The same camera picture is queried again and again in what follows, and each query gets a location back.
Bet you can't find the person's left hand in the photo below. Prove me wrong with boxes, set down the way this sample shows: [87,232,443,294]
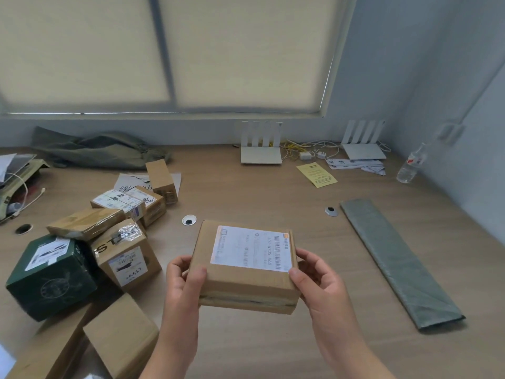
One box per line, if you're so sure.
[166,255,208,318]

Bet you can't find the person's right hand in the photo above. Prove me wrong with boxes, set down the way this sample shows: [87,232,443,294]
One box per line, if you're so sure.
[289,248,356,345]

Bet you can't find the cardboard box with white label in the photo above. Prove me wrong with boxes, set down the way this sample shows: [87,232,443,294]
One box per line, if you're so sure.
[189,220,303,315]

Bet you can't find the person's left forearm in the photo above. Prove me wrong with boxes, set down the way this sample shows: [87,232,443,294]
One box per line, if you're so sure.
[141,314,200,379]

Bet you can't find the person's right forearm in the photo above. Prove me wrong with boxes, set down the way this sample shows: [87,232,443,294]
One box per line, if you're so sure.
[315,327,389,379]

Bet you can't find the cardboard box with handwritten label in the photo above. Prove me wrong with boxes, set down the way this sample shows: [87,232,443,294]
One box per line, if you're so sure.
[90,218,163,293]

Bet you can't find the cardboard box with black scribble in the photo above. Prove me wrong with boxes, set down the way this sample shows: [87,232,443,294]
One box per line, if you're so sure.
[133,185,165,228]

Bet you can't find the plain cardboard box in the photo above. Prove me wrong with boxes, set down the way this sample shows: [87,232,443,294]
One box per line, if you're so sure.
[82,292,160,379]

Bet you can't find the folded grey-green plastic bag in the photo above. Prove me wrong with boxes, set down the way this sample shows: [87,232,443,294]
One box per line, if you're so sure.
[340,198,466,333]

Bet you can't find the yellow paper leaflet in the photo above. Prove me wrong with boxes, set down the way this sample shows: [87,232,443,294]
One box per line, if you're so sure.
[296,162,339,189]

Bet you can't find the small upright cardboard box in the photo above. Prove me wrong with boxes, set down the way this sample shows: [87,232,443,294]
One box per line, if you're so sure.
[145,158,178,205]

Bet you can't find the cardboard box with several labels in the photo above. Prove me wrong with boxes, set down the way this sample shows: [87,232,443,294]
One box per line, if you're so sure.
[90,189,147,222]

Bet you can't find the white paper with black handwriting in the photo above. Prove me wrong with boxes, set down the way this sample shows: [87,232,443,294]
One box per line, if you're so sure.
[114,172,182,198]

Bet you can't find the flat taped cardboard box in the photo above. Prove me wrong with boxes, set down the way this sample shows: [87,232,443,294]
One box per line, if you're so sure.
[46,208,127,240]

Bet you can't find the white printed leaflets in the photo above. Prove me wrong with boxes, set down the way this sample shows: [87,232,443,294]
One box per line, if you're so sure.
[326,157,387,177]

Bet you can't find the white router with four antennas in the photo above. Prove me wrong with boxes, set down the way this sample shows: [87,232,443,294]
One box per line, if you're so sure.
[340,120,387,161]
[240,121,284,166]

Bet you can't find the dark green box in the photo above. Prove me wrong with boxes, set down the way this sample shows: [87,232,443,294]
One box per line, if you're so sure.
[6,233,99,322]

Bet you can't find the large flat cardboard box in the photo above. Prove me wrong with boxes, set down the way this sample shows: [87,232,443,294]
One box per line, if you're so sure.
[6,303,97,379]

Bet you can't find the clear plastic water bottle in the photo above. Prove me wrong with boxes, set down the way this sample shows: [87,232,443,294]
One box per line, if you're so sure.
[396,142,429,184]

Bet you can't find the olive green cloth bag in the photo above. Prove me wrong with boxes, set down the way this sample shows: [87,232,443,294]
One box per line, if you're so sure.
[30,126,173,170]

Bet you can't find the white paper sheet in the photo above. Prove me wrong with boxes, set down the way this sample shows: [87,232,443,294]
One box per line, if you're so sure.
[0,343,17,379]

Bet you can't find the olive green pouch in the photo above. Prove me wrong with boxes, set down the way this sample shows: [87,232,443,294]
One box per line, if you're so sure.
[0,154,51,225]

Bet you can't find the grey tablet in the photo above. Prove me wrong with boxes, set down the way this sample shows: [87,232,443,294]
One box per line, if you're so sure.
[0,153,38,182]

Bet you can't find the beige roller blind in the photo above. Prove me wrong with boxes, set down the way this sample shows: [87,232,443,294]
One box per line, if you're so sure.
[0,0,176,116]
[157,0,358,113]

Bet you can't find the yellow cable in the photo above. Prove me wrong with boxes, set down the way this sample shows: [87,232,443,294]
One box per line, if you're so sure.
[285,140,312,159]

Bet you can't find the white charging cable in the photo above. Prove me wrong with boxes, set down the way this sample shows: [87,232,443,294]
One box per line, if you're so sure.
[7,173,47,218]

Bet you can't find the blind pull cord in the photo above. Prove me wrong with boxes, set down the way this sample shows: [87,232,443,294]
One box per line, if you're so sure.
[320,43,345,112]

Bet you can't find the grey window frame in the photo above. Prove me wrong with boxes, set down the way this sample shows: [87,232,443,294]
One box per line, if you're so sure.
[0,0,336,119]

